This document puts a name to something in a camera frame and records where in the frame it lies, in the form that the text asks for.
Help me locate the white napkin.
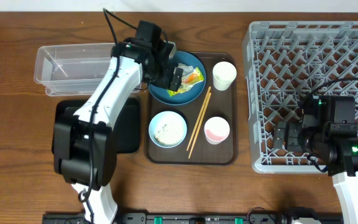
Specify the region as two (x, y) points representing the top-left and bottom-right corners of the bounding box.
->
(173, 63), (194, 78)

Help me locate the yellow orange snack wrapper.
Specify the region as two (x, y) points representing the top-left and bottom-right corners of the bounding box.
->
(167, 67), (204, 97)

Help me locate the light blue bowl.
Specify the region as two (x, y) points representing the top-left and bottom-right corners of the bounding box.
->
(149, 111), (187, 148)

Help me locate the leftover rice pile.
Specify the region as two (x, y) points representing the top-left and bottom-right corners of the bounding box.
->
(154, 123), (183, 147)

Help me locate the pink cup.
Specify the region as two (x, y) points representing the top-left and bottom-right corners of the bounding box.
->
(204, 116), (230, 145)

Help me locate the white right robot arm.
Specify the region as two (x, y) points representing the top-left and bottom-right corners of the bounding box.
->
(273, 121), (358, 223)

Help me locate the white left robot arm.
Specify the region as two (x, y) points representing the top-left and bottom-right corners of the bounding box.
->
(52, 39), (181, 223)

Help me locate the black food waste tray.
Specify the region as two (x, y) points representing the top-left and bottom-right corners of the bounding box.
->
(55, 97), (140, 154)

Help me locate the grey dishwasher rack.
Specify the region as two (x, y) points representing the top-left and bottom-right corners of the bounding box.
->
(242, 21), (358, 174)

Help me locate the clear plastic waste bin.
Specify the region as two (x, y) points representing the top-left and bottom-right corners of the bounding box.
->
(34, 43), (114, 96)

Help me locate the dark blue plate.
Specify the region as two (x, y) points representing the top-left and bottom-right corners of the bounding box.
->
(149, 51), (207, 105)

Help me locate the wooden chopstick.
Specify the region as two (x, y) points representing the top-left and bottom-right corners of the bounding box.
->
(187, 93), (212, 159)
(186, 86), (211, 159)

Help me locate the white paper cup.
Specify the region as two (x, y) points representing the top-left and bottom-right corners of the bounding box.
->
(213, 62), (237, 91)

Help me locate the brown serving tray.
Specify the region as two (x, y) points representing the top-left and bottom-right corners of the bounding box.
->
(145, 52), (238, 166)

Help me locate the black rail at table edge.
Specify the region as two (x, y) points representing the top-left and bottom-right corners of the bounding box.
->
(41, 212), (344, 224)

